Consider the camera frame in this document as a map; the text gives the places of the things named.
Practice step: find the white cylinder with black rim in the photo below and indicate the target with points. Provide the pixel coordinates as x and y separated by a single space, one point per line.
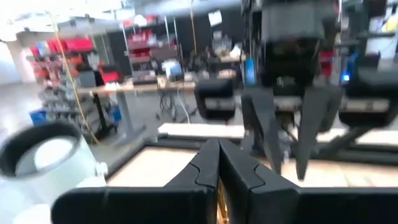
62 183

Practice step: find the white and blue box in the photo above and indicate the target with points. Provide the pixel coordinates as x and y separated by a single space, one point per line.
174 70

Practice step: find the blue floor crate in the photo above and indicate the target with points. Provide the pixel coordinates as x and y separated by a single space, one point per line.
38 116
116 115

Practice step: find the blue cylindrical container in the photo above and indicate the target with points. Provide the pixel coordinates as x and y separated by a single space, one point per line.
249 73

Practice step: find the white paper sign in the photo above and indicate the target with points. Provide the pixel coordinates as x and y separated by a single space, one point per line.
215 18

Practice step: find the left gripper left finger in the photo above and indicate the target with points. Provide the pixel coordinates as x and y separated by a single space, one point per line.
206 171

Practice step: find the rack with red bins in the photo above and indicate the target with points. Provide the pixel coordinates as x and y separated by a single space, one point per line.
77 45

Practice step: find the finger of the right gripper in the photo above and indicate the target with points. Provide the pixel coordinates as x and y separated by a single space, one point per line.
264 124
314 118

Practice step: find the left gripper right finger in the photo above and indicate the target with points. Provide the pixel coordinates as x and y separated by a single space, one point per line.
236 177

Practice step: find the wooden workbench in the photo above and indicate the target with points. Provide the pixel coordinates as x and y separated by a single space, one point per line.
124 88

